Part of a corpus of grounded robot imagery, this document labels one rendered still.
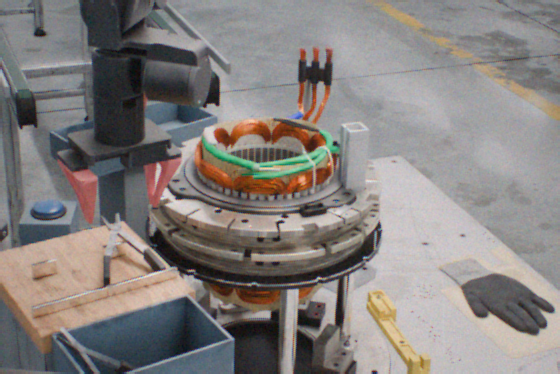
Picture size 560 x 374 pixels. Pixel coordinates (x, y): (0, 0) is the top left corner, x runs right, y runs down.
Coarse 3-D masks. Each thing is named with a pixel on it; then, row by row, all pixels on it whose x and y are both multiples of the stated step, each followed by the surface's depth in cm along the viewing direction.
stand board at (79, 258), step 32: (0, 256) 129; (32, 256) 129; (64, 256) 129; (96, 256) 130; (128, 256) 130; (0, 288) 124; (32, 288) 122; (64, 288) 123; (160, 288) 123; (192, 288) 124; (32, 320) 117; (64, 320) 117
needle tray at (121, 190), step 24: (168, 120) 178; (192, 120) 177; (216, 120) 172; (96, 168) 159; (120, 168) 162; (144, 168) 167; (120, 192) 167; (144, 192) 169; (120, 216) 169; (144, 216) 170; (144, 240) 172
